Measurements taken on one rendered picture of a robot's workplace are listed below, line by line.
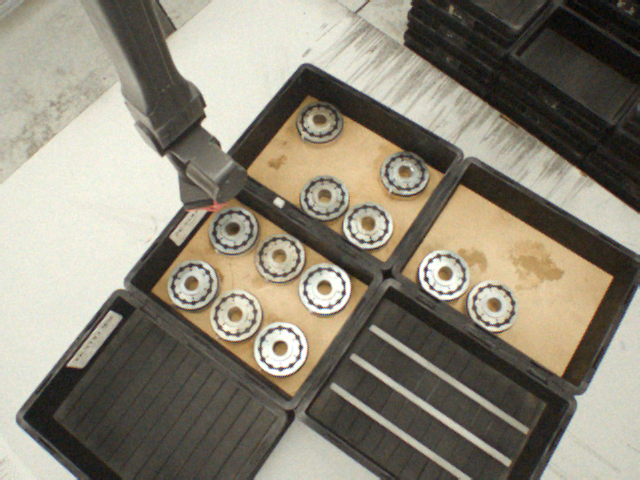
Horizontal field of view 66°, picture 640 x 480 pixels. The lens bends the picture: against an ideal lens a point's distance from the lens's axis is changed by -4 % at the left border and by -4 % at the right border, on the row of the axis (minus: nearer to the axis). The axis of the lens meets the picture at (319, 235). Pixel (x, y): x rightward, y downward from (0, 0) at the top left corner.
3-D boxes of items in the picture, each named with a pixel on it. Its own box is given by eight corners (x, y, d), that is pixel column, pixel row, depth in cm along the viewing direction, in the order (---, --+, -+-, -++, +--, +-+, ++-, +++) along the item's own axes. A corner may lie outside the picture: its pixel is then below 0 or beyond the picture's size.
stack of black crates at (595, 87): (480, 111, 194) (508, 54, 161) (524, 63, 200) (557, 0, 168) (568, 174, 184) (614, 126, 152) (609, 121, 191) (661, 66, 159)
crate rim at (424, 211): (219, 168, 104) (217, 163, 102) (305, 66, 112) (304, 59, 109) (386, 276, 96) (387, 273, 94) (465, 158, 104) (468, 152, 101)
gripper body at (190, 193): (218, 140, 80) (206, 116, 73) (226, 199, 77) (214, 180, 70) (178, 147, 80) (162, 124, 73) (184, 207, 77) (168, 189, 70)
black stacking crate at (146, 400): (47, 418, 99) (13, 419, 88) (141, 298, 106) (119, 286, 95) (201, 550, 91) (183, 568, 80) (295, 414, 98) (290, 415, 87)
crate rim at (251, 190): (123, 287, 97) (118, 284, 95) (219, 168, 104) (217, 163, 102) (292, 414, 89) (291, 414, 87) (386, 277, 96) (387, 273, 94)
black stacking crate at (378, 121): (229, 187, 113) (219, 164, 103) (307, 92, 121) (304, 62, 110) (381, 287, 105) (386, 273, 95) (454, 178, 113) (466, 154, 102)
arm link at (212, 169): (182, 73, 62) (129, 119, 60) (247, 126, 60) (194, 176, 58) (203, 124, 74) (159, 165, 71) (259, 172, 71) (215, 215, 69)
